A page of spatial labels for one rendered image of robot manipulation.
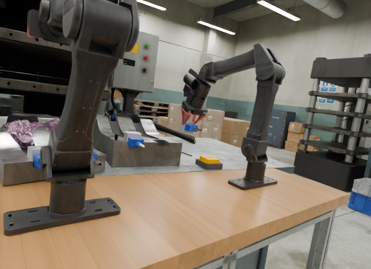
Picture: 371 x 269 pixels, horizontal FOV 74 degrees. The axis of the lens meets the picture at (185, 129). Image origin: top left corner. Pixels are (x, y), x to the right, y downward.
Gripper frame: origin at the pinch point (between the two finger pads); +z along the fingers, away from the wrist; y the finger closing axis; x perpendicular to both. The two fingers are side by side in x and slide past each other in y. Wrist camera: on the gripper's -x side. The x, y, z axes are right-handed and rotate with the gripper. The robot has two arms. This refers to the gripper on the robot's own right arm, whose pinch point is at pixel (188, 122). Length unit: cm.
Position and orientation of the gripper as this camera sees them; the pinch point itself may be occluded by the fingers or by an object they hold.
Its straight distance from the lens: 110.1
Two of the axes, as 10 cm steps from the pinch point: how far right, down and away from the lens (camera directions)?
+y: -8.5, -0.4, -5.2
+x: 4.0, 5.9, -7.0
